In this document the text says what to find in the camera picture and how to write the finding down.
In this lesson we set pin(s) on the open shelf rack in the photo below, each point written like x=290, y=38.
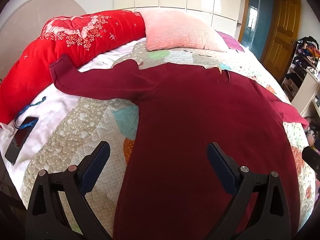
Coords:
x=295, y=77

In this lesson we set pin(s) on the white plastic bag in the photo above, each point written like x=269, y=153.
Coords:
x=5, y=131

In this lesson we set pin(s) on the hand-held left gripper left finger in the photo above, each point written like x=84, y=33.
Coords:
x=93, y=170

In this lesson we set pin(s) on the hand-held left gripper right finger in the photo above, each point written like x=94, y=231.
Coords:
x=221, y=167

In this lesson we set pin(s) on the pink striped pillow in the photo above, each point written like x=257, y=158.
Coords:
x=175, y=32

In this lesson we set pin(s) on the magenta cloth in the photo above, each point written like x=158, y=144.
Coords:
x=231, y=42

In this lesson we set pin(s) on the wooden door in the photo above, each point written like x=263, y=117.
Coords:
x=282, y=35

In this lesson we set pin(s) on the red floral quilt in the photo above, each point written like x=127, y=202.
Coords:
x=37, y=62

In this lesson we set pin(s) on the dark red sweater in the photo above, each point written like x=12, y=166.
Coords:
x=195, y=120

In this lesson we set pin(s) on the wooden door frame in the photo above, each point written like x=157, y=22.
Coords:
x=243, y=17

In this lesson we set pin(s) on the patchwork quilted bedspread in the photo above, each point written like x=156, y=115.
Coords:
x=82, y=135

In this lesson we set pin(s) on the white cabinet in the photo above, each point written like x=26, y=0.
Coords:
x=308, y=92

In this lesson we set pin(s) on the white fleece blanket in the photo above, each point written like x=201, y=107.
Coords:
x=55, y=105

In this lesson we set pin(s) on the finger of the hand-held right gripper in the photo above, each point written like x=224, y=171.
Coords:
x=311, y=158

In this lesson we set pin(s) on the beige round headboard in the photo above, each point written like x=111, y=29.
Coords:
x=25, y=22

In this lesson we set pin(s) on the pile of colourful clothes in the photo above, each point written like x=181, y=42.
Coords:
x=308, y=46

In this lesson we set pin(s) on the black smartphone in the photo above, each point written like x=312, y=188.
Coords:
x=20, y=140

